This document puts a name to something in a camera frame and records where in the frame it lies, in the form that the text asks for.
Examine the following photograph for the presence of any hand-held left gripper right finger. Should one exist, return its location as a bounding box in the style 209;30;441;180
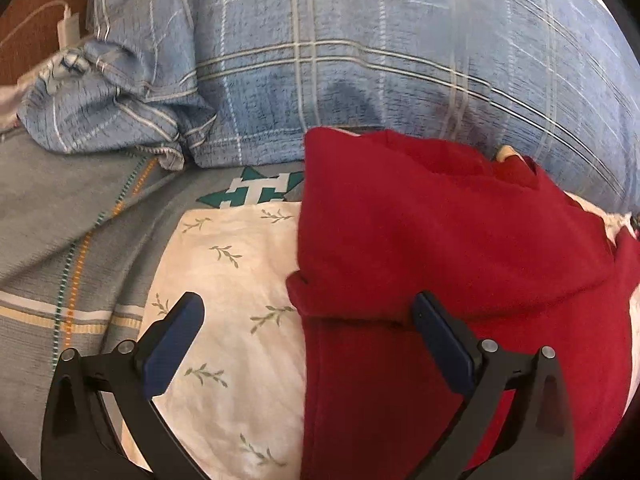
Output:
405;290;576;480

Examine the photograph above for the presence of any blue plaid pillow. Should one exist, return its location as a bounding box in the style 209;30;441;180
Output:
17;0;640;216

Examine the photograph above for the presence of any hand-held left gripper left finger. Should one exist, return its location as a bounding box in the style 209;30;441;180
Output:
41;291;211;480

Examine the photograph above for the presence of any white leaf-print cloth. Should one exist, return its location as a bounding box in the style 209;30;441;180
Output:
120;195;640;480

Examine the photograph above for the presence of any white charger plug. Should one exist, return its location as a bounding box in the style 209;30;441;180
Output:
56;5;83;50

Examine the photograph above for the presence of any red garment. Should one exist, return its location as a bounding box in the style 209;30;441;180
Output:
286;127;640;480

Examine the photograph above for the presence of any white charger cable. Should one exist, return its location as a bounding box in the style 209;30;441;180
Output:
0;0;70;61

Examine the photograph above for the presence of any brown headboard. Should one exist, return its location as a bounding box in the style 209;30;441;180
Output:
0;0;101;87

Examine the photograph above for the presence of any grey striped bedsheet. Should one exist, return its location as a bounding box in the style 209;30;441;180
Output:
0;125;307;476

